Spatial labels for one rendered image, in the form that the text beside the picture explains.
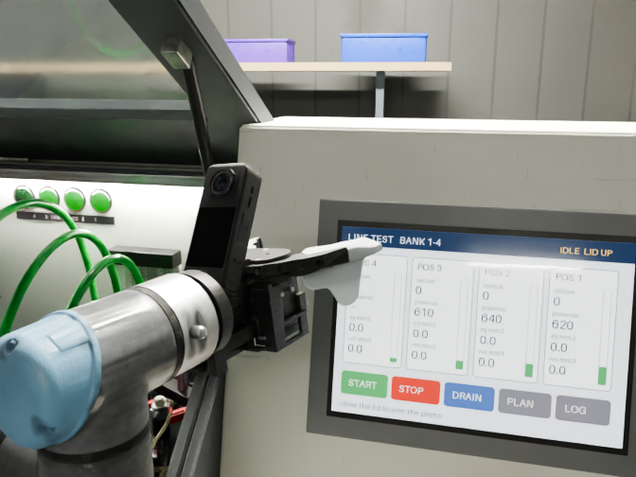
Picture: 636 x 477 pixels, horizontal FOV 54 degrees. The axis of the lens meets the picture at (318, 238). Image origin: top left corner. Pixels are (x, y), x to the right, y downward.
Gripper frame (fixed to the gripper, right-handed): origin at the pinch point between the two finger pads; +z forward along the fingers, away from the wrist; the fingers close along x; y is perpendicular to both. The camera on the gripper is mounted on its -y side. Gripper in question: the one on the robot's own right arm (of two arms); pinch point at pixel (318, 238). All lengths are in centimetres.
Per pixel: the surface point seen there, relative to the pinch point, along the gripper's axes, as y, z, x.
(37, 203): -4, 8, -60
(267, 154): -8.2, 22.4, -22.2
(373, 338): 19.4, 21.5, -6.7
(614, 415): 30.4, 29.9, 23.8
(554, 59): -28, 244, -27
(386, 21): -53, 212, -90
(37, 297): 18, 22, -89
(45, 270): 12, 23, -85
